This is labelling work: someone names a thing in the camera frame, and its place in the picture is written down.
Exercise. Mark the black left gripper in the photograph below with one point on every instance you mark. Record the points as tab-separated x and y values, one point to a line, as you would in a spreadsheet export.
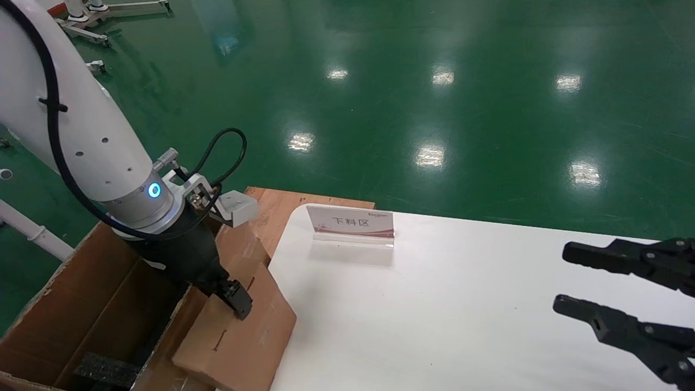
184	255

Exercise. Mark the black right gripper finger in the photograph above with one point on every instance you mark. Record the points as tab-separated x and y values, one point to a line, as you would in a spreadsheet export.
624	331
640	258

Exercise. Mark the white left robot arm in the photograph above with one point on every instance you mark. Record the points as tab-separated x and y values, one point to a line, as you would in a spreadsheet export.
98	136

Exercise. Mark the large cardboard box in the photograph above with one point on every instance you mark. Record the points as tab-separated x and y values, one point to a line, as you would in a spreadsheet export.
239	342

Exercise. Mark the white red table sign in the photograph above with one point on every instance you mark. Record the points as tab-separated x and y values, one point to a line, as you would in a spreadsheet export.
350	221

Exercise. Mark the black textured block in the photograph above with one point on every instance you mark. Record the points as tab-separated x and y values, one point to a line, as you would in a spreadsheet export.
106	370

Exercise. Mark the white floor stand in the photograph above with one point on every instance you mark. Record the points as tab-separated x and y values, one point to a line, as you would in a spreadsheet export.
87	32
95	66

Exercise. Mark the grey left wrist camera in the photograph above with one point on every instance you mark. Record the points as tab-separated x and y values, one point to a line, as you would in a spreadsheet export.
239	209

